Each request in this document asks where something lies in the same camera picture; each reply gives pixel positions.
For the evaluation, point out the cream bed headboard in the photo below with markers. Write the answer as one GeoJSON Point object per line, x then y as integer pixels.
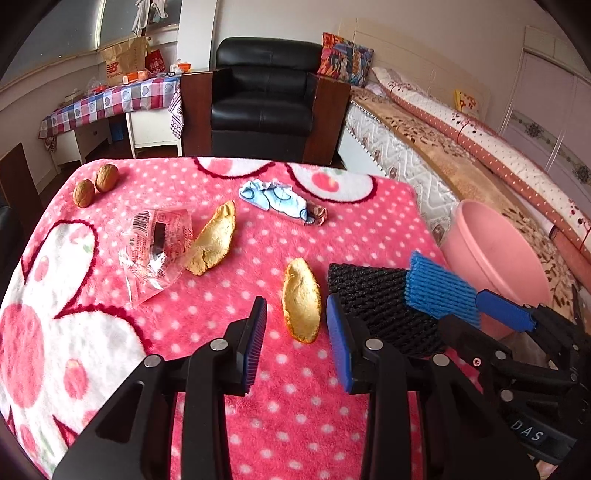
{"type": "Point", "coordinates": [415, 60]}

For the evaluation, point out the pink plastic bucket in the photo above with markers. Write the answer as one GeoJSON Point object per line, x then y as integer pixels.
{"type": "Point", "coordinates": [489, 240]}

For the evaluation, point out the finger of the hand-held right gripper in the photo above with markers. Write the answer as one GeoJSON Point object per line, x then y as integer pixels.
{"type": "Point", "coordinates": [480, 353]}
{"type": "Point", "coordinates": [503, 310]}

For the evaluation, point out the black foam fruit net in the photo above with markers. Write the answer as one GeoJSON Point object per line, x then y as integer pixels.
{"type": "Point", "coordinates": [369, 295]}

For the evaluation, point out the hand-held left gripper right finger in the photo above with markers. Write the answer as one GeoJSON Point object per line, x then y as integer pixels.
{"type": "Point", "coordinates": [339, 346]}

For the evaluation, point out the checkered tablecloth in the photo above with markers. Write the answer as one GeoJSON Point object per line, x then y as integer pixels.
{"type": "Point", "coordinates": [111, 99]}

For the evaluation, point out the clear plastic packet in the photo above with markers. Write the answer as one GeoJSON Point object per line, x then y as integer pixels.
{"type": "Point", "coordinates": [157, 258]}

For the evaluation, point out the yellow cushion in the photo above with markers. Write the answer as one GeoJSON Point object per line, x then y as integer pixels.
{"type": "Point", "coordinates": [466, 102]}

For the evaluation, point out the blue foam fruit net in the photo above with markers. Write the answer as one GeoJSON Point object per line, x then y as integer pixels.
{"type": "Point", "coordinates": [434, 286]}

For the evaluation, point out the blue and white patterned wrapper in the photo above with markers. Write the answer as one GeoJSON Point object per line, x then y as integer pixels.
{"type": "Point", "coordinates": [277, 198]}

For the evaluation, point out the patterned hanging cloth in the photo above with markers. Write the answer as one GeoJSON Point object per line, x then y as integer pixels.
{"type": "Point", "coordinates": [176, 113]}

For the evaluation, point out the white quilted mattress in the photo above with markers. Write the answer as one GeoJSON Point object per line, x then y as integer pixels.
{"type": "Point", "coordinates": [397, 157]}

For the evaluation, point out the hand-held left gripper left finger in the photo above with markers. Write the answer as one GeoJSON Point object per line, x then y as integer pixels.
{"type": "Point", "coordinates": [256, 346]}

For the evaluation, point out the rolled pink floral quilt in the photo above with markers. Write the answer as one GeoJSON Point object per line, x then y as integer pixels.
{"type": "Point", "coordinates": [485, 143]}

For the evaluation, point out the black leather armchair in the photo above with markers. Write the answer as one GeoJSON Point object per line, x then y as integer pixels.
{"type": "Point", "coordinates": [263, 92]}

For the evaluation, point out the bed with patterned quilt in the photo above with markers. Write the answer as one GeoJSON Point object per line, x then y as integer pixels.
{"type": "Point", "coordinates": [452, 157]}

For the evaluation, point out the black leather sofa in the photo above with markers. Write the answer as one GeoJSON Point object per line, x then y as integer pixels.
{"type": "Point", "coordinates": [7, 240]}

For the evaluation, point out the white table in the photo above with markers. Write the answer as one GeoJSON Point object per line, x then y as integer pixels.
{"type": "Point", "coordinates": [152, 129]}

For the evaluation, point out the brown wooden side cabinet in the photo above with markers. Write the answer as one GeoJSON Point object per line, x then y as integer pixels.
{"type": "Point", "coordinates": [18, 180]}
{"type": "Point", "coordinates": [328, 120]}
{"type": "Point", "coordinates": [196, 115]}

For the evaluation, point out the colourful printed pillow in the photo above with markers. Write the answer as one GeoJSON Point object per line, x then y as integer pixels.
{"type": "Point", "coordinates": [344, 60]}

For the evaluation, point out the pink polka dot blanket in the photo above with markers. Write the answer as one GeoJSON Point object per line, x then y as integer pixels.
{"type": "Point", "coordinates": [277, 230]}

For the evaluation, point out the yellow fruit peel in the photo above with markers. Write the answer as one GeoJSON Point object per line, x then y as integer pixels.
{"type": "Point", "coordinates": [212, 240]}
{"type": "Point", "coordinates": [300, 300]}

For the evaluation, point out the red shopping bag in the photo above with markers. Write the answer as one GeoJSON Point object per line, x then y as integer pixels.
{"type": "Point", "coordinates": [156, 61]}

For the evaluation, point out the walnut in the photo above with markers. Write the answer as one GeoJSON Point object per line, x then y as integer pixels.
{"type": "Point", "coordinates": [84, 194]}
{"type": "Point", "coordinates": [107, 177]}

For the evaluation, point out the brown paper bag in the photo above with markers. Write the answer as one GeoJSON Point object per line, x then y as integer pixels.
{"type": "Point", "coordinates": [122, 60]}

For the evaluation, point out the white wardrobe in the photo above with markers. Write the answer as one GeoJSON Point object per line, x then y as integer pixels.
{"type": "Point", "coordinates": [549, 106]}

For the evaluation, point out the white hanging garment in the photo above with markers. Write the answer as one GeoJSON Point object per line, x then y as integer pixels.
{"type": "Point", "coordinates": [145, 14]}

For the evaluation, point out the orange box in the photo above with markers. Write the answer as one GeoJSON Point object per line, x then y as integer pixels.
{"type": "Point", "coordinates": [183, 68]}
{"type": "Point", "coordinates": [136, 76]}

